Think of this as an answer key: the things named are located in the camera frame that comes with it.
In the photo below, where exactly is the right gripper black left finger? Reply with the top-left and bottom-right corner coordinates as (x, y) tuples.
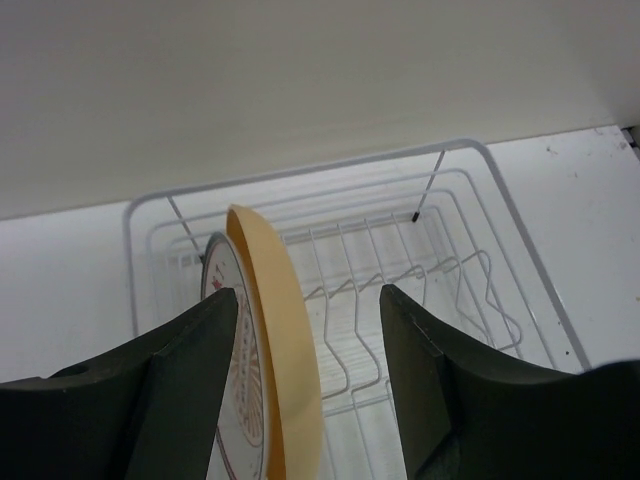
(1, 288), (238, 479)

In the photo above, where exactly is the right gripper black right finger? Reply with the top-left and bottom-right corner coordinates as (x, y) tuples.
(380, 285), (639, 479)

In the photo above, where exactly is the beige deep plate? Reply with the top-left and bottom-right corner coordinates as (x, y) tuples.
(226, 205), (324, 479)

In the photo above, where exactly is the white wire dish rack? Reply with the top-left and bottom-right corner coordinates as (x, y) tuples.
(122, 139), (590, 479)

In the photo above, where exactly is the aluminium table edge rail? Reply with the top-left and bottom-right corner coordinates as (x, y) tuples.
(621, 126), (640, 150)

